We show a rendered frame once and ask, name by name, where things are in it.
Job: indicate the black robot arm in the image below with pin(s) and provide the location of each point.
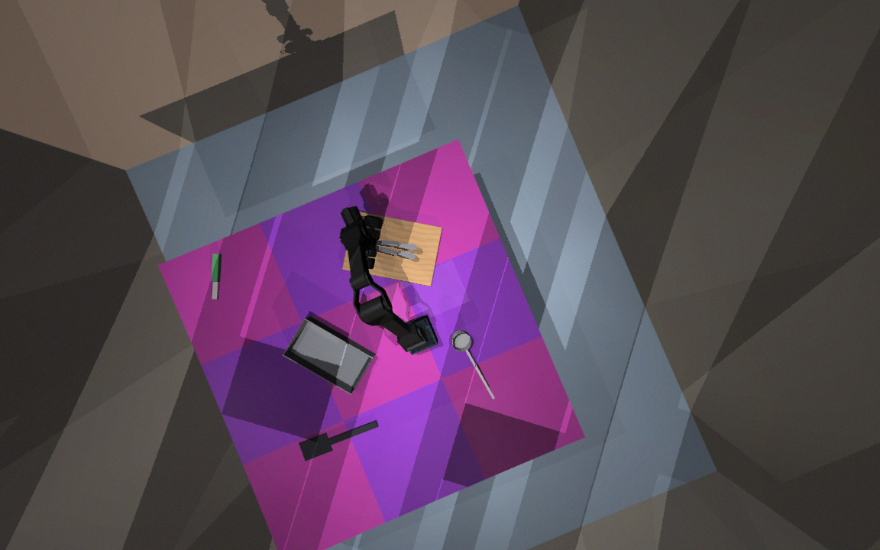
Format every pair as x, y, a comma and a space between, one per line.
377, 311

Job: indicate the wooden board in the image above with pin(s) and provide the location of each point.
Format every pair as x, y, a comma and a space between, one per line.
418, 270

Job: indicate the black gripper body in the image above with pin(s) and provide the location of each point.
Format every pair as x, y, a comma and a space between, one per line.
372, 222

